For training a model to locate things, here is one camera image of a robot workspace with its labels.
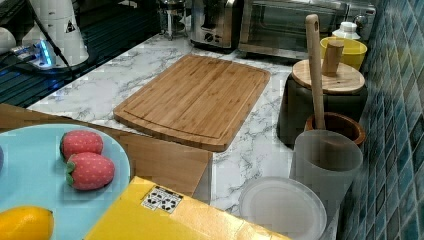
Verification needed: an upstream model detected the red toy strawberry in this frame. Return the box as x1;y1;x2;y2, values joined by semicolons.
60;130;103;162
66;152;115;191

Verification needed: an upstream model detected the lower red toy strawberry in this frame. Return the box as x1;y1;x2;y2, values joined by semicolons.
66;152;115;191

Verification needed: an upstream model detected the bamboo cutting board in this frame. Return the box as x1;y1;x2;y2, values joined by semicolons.
113;54;270;152

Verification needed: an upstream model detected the silver toaster oven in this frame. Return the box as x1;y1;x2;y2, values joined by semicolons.
238;0;376;59

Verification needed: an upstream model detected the upper red toy strawberry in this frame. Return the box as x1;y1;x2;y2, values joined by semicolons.
60;130;103;162

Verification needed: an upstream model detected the brown wooden utensil cup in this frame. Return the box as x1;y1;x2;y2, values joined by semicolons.
296;112;366;148

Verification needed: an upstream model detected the silver french press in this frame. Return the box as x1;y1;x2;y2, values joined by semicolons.
158;0;187;40

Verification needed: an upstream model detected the yellow bowl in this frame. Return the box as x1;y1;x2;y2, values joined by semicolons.
320;37;367;70

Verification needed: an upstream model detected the silver two-slot toaster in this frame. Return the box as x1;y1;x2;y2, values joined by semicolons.
190;0;244;49

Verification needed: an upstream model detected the yellow toy lemon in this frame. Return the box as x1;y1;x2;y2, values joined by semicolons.
0;206;54;240

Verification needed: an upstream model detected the light blue plate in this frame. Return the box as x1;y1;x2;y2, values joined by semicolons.
0;124;130;240

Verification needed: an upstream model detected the yellow cereal box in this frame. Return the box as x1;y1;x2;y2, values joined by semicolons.
83;177;291;240

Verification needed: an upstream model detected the white capped bottle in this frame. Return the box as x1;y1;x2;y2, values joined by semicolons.
332;22;360;40

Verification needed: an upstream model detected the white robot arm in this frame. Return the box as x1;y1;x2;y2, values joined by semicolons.
1;0;89;71

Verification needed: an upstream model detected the frosted plastic cup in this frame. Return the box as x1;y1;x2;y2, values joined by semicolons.
289;130;363;221

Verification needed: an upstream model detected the dark canister wooden lid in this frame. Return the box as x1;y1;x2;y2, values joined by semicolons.
277;60;368;146

